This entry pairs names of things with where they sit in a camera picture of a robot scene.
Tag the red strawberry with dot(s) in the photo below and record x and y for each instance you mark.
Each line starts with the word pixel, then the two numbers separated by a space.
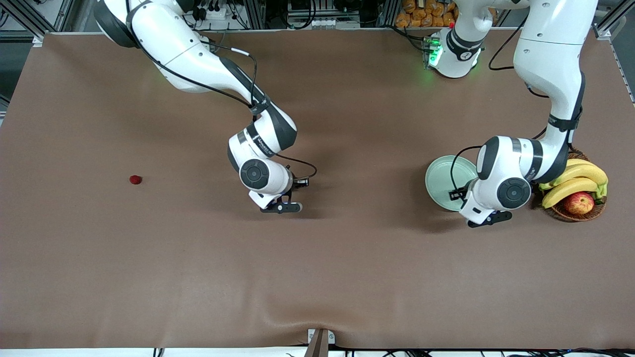
pixel 135 179

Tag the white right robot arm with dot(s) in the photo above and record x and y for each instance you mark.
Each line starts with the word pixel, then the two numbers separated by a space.
pixel 173 44

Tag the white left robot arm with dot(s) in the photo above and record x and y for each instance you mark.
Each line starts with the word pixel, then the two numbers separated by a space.
pixel 550 49

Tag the pale green round plate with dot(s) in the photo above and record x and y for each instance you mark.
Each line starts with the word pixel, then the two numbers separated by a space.
pixel 441 178

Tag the yellow banana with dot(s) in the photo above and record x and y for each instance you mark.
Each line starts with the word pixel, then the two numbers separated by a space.
pixel 585 173
pixel 545 187
pixel 565 191
pixel 580 162

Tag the brown table cloth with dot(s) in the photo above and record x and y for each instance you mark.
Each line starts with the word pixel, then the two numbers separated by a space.
pixel 317 277

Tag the red apple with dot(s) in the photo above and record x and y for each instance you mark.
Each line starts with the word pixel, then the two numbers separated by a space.
pixel 578 203

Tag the brown wicker basket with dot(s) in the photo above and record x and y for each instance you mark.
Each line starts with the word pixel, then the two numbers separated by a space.
pixel 598 210

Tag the white terminal connector strip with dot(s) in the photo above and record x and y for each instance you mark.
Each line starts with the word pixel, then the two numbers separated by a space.
pixel 327 23

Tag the bag of orange buns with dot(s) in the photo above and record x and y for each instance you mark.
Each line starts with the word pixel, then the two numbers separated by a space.
pixel 421 15

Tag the white power strip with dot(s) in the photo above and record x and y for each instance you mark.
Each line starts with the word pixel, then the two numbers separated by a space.
pixel 218 14

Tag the metal table clamp bracket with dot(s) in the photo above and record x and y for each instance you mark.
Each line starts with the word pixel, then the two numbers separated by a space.
pixel 320 342

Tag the aluminium frame strut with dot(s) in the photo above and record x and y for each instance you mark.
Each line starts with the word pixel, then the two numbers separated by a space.
pixel 604 32
pixel 255 15
pixel 38 40

